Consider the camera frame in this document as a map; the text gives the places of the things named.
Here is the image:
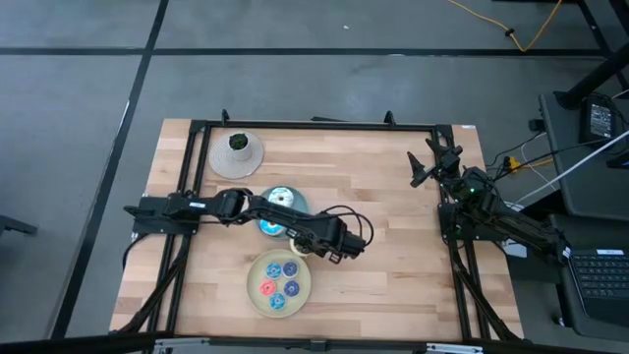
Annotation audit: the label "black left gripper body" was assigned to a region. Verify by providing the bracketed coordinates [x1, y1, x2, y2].
[314, 219, 348, 262]

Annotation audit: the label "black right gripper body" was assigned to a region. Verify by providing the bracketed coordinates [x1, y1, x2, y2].
[428, 146, 464, 182]

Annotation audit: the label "chocolate frosted large donut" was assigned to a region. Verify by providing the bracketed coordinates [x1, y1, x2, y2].
[288, 237, 312, 259]

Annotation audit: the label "white blue swirl large donut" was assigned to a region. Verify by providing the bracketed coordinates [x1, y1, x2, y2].
[267, 186, 296, 210]

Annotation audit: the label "blue round plate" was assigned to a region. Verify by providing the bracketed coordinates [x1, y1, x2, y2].
[257, 185, 311, 242]

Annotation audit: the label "beige round plate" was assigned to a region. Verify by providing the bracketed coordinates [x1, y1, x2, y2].
[246, 248, 314, 320]

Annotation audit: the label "yellow power plug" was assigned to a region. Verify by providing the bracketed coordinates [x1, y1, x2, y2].
[501, 154, 555, 174]

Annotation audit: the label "white plant pot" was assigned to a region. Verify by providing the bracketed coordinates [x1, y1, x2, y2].
[228, 132, 255, 162]

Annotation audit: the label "white paper sheet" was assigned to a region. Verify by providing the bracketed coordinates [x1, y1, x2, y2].
[501, 239, 530, 260]

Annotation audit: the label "grey side table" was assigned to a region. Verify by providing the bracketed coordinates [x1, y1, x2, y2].
[539, 90, 629, 222]

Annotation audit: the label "black power adapter with label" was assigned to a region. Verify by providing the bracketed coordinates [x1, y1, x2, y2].
[579, 95, 619, 145]

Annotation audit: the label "black stand legs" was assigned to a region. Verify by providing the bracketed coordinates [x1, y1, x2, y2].
[554, 0, 629, 110]

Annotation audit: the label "black laptop keyboard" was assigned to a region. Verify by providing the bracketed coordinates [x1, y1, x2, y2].
[564, 248, 629, 326]

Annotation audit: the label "grey chair leg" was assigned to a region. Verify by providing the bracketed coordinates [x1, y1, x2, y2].
[0, 213, 39, 238]

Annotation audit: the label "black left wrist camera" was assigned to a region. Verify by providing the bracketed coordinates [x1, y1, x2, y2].
[343, 232, 369, 259]

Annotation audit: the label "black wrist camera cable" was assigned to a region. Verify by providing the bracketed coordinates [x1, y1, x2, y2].
[317, 205, 375, 250]

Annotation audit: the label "black metal table frame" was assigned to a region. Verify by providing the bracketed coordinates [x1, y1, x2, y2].
[110, 108, 525, 345]

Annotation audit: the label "white cable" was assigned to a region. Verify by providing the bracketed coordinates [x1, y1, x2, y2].
[514, 130, 629, 206]

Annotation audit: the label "yellow floor extension cable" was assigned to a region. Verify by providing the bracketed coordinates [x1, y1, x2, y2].
[446, 0, 564, 53]

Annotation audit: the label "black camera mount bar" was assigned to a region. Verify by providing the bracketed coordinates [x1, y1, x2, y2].
[0, 331, 629, 354]

